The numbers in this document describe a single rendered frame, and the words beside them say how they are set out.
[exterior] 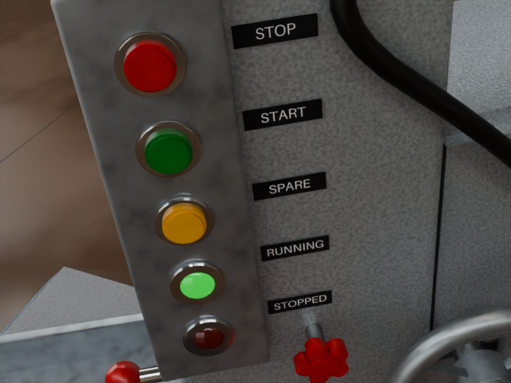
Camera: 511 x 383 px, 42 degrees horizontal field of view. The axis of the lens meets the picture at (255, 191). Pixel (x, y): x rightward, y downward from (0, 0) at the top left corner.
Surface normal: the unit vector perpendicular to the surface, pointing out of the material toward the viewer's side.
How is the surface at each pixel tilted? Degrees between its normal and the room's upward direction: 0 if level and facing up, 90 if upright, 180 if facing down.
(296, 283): 90
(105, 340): 90
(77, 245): 0
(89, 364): 2
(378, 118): 90
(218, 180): 90
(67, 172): 0
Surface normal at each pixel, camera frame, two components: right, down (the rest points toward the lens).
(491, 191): 0.15, 0.58
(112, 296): -0.11, -0.80
